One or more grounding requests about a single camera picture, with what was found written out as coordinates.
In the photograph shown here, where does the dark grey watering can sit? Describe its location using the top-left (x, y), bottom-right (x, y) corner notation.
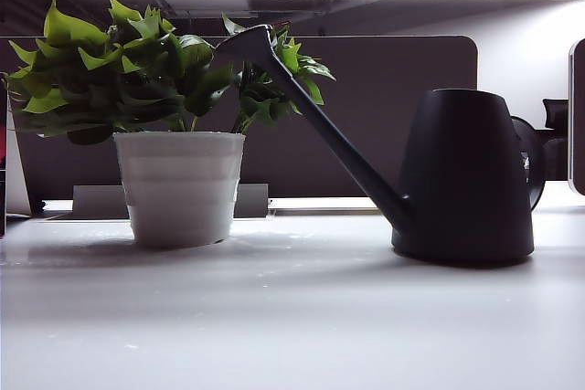
top-left (214, 23), bottom-right (548, 269)

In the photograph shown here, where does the white ribbed plant pot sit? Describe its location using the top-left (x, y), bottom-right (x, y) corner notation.
top-left (112, 131), bottom-right (247, 248)

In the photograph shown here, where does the green leafy plant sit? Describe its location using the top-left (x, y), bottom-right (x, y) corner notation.
top-left (2, 0), bottom-right (337, 145)

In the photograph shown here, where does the dark desk divider panel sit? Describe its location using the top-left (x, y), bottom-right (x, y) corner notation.
top-left (0, 34), bottom-right (480, 199)

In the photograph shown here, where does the black office chair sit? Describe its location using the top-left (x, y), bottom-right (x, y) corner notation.
top-left (542, 98), bottom-right (570, 181)

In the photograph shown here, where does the glossy side panel with red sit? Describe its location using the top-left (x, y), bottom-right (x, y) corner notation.
top-left (0, 74), bottom-right (34, 237)

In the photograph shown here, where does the white-edged glossy side panel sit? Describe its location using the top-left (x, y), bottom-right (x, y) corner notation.
top-left (568, 37), bottom-right (585, 197)

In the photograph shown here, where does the grey divider bracket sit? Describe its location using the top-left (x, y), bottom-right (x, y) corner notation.
top-left (71, 183), bottom-right (270, 220)

